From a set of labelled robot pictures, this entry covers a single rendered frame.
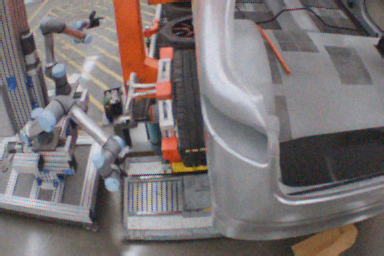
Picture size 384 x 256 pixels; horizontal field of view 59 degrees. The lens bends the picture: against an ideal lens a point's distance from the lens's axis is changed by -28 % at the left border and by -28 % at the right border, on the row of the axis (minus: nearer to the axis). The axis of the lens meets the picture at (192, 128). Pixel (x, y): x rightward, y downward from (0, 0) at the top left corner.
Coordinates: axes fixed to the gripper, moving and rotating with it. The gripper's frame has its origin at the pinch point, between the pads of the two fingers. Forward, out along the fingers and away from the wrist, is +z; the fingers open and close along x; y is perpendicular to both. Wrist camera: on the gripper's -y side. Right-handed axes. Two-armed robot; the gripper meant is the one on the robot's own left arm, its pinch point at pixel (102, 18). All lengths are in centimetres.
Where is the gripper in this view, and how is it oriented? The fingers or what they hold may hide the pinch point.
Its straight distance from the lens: 336.8
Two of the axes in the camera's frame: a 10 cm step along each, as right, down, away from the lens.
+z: 4.9, -2.6, 8.3
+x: 8.6, 0.1, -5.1
